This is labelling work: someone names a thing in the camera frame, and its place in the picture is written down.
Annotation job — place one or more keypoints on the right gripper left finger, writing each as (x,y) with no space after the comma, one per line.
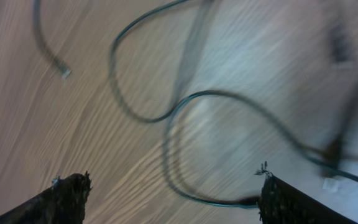
(62,203)

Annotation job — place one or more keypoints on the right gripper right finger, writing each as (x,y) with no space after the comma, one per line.
(281,203)

